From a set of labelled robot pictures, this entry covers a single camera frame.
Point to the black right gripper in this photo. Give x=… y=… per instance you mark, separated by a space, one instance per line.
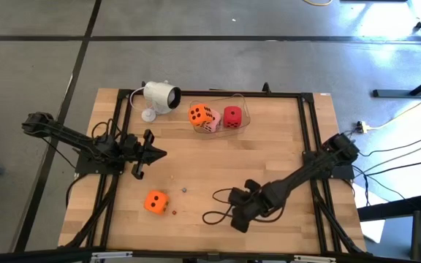
x=252 y=204

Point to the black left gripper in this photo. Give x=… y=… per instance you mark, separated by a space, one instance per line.
x=137 y=153

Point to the orange foam die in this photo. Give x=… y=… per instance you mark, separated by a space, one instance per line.
x=200 y=114
x=156 y=202

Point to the pink foam die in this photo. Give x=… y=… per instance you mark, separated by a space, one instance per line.
x=212 y=126

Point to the red foam die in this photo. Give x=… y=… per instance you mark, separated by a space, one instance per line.
x=232 y=117

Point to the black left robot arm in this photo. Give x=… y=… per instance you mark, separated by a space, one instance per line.
x=68 y=137

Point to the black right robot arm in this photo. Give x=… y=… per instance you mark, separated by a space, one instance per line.
x=305 y=171

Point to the clear plastic bin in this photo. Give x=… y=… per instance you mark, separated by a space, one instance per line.
x=245 y=109

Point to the yellow power plug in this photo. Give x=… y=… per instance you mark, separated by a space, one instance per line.
x=362 y=127

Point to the black desk leg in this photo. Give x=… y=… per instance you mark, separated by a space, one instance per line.
x=408 y=93

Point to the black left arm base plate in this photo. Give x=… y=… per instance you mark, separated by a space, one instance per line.
x=97 y=168

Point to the silver frame bracket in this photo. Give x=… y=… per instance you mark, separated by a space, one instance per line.
x=314 y=258
x=112 y=255

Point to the black aluminium table frame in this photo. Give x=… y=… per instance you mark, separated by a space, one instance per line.
x=214 y=94

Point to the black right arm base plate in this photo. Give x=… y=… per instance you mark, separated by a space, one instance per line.
x=342 y=173

